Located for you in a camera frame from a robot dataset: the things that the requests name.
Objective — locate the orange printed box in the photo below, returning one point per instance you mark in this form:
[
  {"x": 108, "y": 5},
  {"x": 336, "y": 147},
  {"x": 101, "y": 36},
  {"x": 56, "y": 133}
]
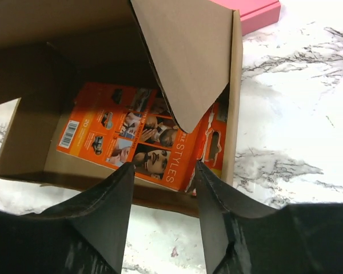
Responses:
[{"x": 112, "y": 124}]

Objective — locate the pink flat box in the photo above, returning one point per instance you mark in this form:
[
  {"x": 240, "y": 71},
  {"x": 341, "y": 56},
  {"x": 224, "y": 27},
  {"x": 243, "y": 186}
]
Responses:
[{"x": 255, "y": 14}]

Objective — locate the brown cardboard box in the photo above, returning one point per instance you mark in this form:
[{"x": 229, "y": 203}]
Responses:
[{"x": 191, "y": 51}]

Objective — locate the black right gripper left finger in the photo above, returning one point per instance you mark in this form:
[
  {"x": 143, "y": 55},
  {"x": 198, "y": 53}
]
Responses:
[{"x": 85, "y": 234}]

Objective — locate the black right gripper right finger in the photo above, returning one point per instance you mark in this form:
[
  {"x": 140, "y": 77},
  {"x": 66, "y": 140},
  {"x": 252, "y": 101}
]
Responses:
[{"x": 242, "y": 235}]

